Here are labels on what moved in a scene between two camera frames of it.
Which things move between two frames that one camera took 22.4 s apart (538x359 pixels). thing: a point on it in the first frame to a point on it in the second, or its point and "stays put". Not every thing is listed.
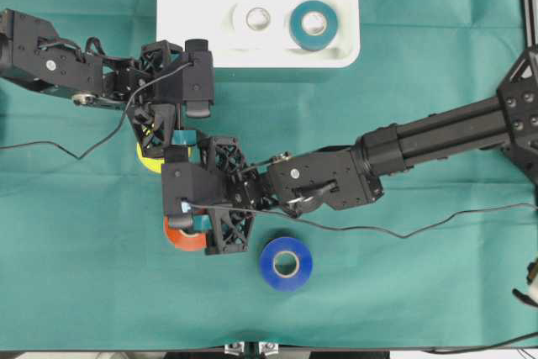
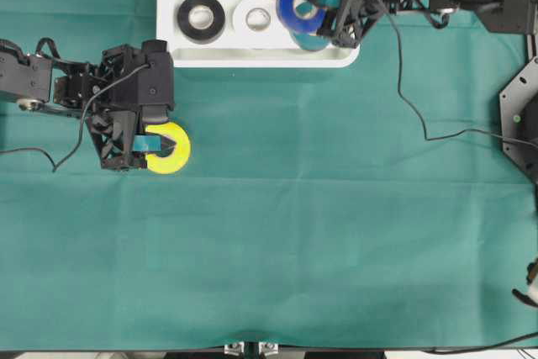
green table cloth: x=435 y=262 stays put
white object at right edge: x=531 y=296 stays put
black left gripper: x=157 y=84 to x=116 y=90
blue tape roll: x=286 y=245 to x=285 y=2
